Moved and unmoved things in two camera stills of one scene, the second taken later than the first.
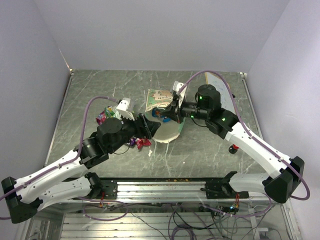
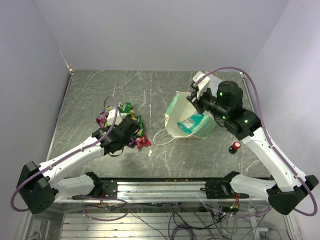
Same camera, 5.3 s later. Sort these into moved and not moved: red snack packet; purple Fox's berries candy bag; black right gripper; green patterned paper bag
Moved: green patterned paper bag; black right gripper
Not moved: red snack packet; purple Fox's berries candy bag
